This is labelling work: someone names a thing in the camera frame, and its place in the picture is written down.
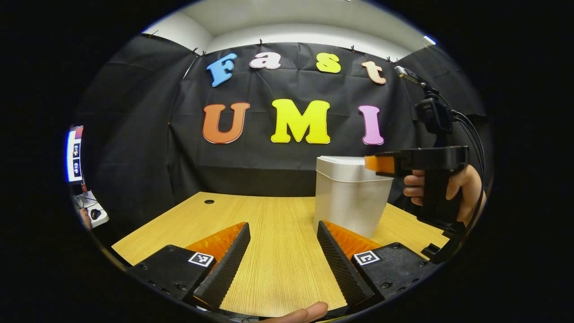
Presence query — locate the wooden desktop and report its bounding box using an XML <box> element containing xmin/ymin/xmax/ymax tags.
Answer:
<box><xmin>111</xmin><ymin>192</ymin><xmax>451</xmax><ymax>318</ymax></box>

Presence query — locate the computer monitor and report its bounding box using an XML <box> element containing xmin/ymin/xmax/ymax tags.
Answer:
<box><xmin>66</xmin><ymin>126</ymin><xmax>84</xmax><ymax>183</ymax></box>

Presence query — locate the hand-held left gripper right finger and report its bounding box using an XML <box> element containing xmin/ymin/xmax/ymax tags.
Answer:
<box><xmin>316</xmin><ymin>220</ymin><xmax>442</xmax><ymax>308</ymax></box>

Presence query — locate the white desktop garbage bin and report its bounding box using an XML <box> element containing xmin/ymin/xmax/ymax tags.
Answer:
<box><xmin>313</xmin><ymin>155</ymin><xmax>395</xmax><ymax>239</ymax></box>

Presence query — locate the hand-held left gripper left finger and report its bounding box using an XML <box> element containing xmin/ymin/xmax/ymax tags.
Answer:
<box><xmin>127</xmin><ymin>221</ymin><xmax>252</xmax><ymax>311</ymax></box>

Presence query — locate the black backdrop cloth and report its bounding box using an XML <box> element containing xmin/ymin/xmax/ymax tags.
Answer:
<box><xmin>76</xmin><ymin>34</ymin><xmax>489</xmax><ymax>229</ymax></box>

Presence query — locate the white side desk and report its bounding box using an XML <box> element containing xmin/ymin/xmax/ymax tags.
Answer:
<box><xmin>73</xmin><ymin>191</ymin><xmax>109</xmax><ymax>229</ymax></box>

